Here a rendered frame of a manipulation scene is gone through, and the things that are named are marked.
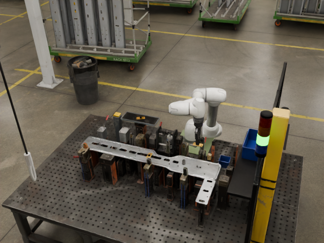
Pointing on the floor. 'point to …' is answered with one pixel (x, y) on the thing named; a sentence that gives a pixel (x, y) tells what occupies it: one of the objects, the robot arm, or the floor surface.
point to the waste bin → (84, 78)
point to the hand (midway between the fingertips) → (197, 141)
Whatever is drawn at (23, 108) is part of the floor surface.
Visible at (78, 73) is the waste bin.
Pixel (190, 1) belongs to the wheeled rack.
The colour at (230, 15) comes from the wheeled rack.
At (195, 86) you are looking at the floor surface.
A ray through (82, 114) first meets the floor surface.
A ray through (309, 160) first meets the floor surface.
